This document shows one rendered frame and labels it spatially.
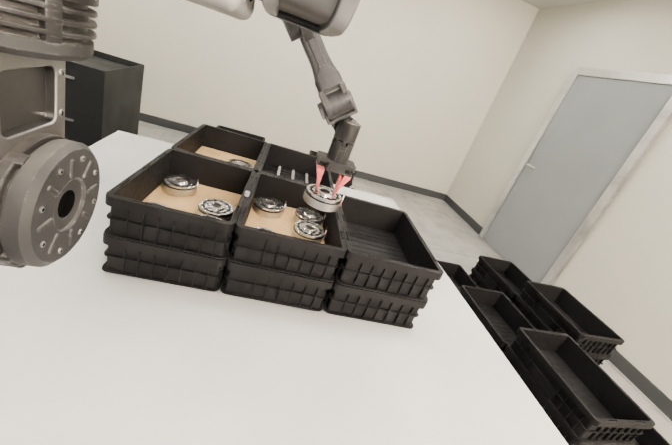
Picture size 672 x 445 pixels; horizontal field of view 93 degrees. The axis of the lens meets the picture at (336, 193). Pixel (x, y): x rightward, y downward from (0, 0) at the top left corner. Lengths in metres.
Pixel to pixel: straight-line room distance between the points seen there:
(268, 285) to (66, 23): 0.73
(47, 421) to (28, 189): 0.48
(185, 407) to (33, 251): 0.46
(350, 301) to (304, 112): 3.50
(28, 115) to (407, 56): 4.24
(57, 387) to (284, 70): 3.79
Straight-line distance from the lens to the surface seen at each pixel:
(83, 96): 2.45
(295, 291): 0.95
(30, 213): 0.41
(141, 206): 0.88
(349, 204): 1.23
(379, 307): 1.02
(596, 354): 2.23
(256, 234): 0.84
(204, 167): 1.21
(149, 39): 4.43
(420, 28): 4.53
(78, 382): 0.83
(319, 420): 0.82
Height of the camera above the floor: 1.37
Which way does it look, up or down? 21 degrees down
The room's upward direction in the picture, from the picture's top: 20 degrees clockwise
